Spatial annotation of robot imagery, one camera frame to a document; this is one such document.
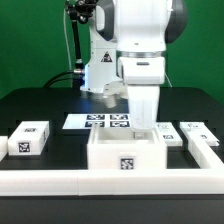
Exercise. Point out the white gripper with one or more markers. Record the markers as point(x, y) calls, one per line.
point(143, 107)

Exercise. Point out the white cabinet body box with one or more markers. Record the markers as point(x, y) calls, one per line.
point(118, 149)

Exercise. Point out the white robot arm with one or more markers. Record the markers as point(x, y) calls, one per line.
point(128, 45)

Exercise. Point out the white cabinet top block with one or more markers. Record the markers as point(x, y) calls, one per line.
point(29, 138)

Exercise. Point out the white base tag plate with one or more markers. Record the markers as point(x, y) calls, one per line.
point(85, 121)

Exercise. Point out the white L-shaped obstacle fence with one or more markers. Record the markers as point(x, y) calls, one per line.
point(61, 171)

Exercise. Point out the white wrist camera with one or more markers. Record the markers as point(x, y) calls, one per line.
point(114, 91)

